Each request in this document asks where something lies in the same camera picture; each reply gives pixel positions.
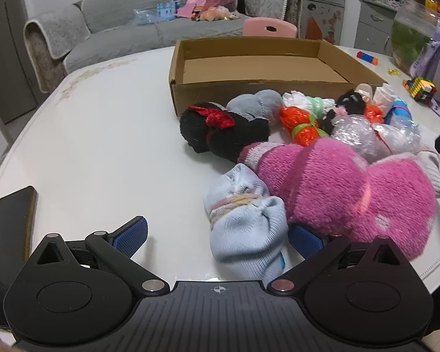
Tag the small yellow green toy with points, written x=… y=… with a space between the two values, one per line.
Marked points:
x=393 y=70

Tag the black sock bundle blue band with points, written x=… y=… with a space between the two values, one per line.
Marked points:
x=352 y=102

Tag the orange plush toy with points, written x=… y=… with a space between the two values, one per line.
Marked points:
x=212 y=14

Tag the glass bowl with green plants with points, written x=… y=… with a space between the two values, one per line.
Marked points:
x=410 y=40

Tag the blue white sock bundle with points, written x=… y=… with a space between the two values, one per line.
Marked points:
x=398 y=115

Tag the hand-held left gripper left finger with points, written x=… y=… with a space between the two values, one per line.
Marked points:
x=130 y=236

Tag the light blue sock bundle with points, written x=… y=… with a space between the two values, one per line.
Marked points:
x=245 y=234

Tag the pink plastic chair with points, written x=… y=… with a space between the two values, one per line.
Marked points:
x=256 y=27

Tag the black phone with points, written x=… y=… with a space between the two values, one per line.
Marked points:
x=11 y=245

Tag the grey cabinet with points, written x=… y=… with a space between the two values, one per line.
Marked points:
x=374 y=22

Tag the dark grey door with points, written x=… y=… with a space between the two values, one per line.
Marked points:
x=7 y=62

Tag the colourful brick cube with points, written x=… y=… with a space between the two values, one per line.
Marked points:
x=420 y=88

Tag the white desktop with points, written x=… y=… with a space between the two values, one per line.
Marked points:
x=113 y=135

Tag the blue toy castle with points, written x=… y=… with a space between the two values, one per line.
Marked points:
x=165 y=11

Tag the clear plastic bag bundle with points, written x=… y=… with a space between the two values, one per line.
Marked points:
x=355 y=134

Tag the grey white sock bundle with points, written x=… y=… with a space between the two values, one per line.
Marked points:
x=431 y=172

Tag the pink fluffy sock bundle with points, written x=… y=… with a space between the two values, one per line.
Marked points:
x=333 y=187

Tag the black sock bundle red tie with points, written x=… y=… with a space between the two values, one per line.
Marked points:
x=198 y=128

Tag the grey sofa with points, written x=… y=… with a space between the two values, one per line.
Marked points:
x=132 y=36

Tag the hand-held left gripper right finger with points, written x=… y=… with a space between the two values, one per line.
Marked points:
x=310 y=241

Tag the small black pink sock bundle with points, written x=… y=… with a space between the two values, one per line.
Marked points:
x=328 y=121

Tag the brown cardboard box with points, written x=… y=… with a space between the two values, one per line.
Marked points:
x=264 y=95

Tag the white cloth peach band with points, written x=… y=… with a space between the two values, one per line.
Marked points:
x=383 y=96

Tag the orange sock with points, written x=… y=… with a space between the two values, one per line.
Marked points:
x=373 y=114

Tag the fridge with flower decals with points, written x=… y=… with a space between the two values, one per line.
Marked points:
x=322 y=14

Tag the blue orange toy blocks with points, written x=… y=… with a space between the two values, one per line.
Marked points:
x=366 y=57

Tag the white green cloth bundle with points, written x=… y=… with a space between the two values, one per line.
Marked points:
x=315 y=104

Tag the orange bag bundle green tie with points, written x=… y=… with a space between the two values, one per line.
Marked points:
x=295 y=117

